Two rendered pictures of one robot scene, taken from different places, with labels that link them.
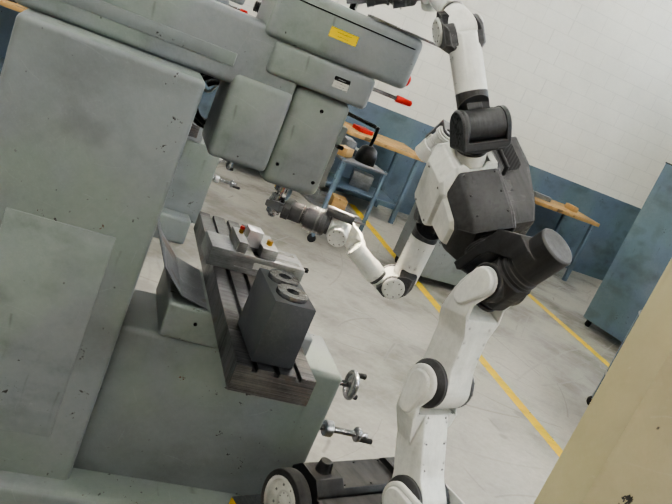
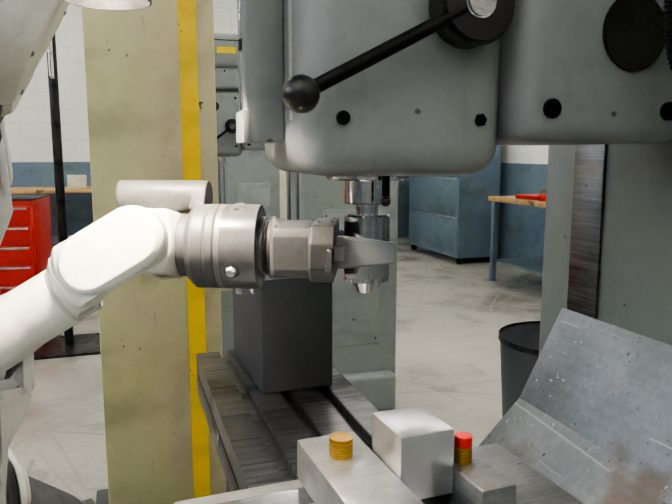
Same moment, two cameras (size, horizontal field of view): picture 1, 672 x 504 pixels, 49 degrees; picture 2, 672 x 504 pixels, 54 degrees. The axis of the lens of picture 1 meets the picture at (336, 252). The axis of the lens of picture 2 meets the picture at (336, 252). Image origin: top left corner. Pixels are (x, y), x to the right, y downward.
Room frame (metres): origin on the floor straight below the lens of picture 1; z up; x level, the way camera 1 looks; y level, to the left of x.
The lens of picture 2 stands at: (3.05, 0.26, 1.33)
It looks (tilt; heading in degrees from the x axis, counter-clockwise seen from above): 9 degrees down; 184
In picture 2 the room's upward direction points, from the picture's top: straight up
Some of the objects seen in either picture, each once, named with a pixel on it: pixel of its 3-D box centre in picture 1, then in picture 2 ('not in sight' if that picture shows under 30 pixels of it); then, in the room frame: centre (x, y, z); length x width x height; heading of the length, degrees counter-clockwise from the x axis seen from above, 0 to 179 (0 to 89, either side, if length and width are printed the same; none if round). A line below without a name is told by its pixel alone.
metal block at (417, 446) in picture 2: (252, 236); (411, 451); (2.48, 0.29, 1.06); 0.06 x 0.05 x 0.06; 25
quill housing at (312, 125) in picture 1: (300, 136); (372, 9); (2.37, 0.25, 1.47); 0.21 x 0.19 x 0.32; 22
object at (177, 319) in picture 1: (232, 314); not in sight; (2.37, 0.25, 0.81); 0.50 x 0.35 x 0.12; 112
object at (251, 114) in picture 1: (245, 116); (539, 21); (2.30, 0.43, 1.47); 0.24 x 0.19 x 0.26; 22
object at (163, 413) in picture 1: (204, 401); not in sight; (2.38, 0.23, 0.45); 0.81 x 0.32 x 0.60; 112
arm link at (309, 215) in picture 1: (300, 214); (279, 249); (2.37, 0.16, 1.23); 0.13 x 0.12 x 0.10; 1
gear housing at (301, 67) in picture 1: (313, 70); not in sight; (2.36, 0.29, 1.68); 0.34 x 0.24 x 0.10; 112
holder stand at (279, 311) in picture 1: (276, 315); (279, 315); (1.92, 0.09, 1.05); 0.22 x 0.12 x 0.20; 25
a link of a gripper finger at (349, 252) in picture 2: not in sight; (365, 253); (2.40, 0.25, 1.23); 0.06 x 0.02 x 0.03; 91
